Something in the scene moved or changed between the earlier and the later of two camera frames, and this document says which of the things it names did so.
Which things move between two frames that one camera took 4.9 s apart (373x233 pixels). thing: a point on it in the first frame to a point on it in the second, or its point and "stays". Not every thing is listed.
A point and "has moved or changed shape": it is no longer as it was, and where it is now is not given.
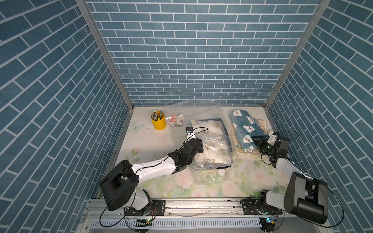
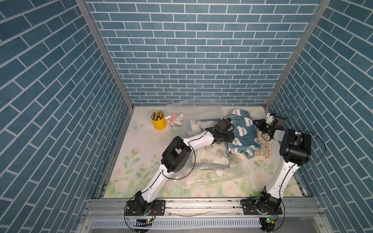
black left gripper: [200, 149] to [230, 137]
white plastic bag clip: [179, 117] stays
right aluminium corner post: [311, 27] stays
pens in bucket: [154, 115] stays
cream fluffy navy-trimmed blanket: [217, 152] stays
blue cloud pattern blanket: [247, 129] has moved or changed shape
